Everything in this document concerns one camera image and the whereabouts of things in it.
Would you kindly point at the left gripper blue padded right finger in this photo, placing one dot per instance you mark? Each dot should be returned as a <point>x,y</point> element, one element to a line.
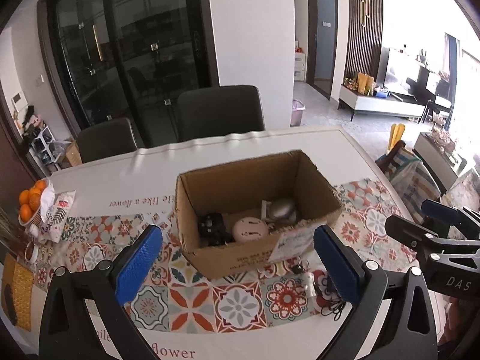
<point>408,330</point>

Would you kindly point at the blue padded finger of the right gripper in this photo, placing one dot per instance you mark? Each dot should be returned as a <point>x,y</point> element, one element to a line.
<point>461,218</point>
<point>407,232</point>

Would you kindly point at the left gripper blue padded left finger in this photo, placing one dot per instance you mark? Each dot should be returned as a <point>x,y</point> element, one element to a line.
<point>67,330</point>

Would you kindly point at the white robot figurine keychain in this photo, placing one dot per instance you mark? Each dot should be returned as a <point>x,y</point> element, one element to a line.
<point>308,284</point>

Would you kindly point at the wooden chair with striped cloth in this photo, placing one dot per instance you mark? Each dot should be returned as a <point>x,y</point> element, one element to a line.
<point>410,179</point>

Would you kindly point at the yellow woven placemat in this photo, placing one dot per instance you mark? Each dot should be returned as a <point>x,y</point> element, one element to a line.
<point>16,293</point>

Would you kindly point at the patterned tile table mat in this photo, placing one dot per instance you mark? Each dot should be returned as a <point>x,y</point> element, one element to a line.
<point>176,297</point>

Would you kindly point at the white shipping label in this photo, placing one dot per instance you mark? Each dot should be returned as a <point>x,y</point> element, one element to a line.
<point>292,244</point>

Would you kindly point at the silver oval object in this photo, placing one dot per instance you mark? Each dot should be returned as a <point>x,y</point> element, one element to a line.
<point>280,210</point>

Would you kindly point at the bowl of oranges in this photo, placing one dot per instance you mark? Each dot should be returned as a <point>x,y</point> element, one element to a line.
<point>30,204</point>

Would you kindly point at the white patterned snack bag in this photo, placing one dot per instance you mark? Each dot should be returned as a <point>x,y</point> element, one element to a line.
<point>52,228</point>

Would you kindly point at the white low tv console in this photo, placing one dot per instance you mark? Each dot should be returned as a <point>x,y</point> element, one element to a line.
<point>379,106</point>

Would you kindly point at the pink waste bin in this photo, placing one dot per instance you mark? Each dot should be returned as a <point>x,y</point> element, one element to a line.
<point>297,112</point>

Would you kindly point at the brown cardboard box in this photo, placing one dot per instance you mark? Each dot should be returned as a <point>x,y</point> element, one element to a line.
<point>236,190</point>

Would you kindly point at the black small gadget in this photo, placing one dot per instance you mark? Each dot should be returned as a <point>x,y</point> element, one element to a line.
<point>211,228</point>

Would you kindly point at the black dining chair left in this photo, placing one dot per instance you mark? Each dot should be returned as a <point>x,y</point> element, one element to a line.
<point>107,139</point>

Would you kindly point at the dark interior door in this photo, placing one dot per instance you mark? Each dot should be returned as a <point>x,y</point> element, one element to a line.
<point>322,44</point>

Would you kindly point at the dark glass cabinet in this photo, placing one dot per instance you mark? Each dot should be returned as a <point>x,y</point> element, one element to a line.
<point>112,59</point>

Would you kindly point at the black key with ring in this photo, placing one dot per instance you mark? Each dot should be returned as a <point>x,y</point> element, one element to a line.
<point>301,267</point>

